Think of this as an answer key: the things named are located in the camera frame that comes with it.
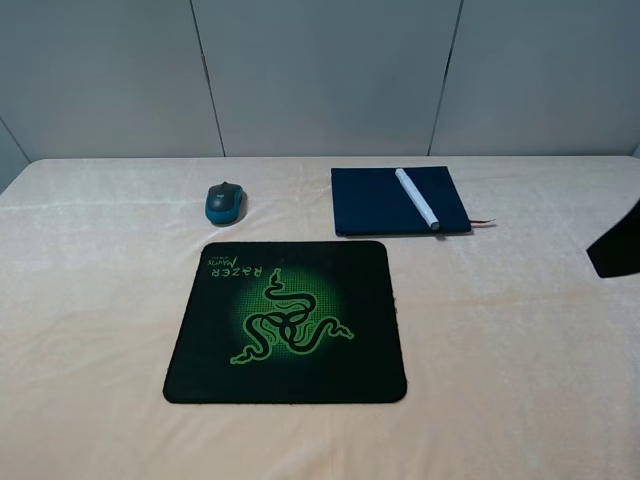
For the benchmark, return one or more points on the blue and grey computer mouse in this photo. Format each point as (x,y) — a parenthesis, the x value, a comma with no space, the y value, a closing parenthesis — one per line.
(225,204)

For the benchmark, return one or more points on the dark blue notebook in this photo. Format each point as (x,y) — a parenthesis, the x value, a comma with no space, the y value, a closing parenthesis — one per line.
(372,202)

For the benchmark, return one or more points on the white marker pen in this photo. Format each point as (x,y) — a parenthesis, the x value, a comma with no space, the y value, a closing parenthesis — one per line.
(417,199)

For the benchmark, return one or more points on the black green Razer mouse pad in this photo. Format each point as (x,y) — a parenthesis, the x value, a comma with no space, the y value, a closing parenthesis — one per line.
(289,323)

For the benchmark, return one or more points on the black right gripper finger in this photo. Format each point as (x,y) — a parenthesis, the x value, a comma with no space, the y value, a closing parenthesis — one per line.
(617,252)

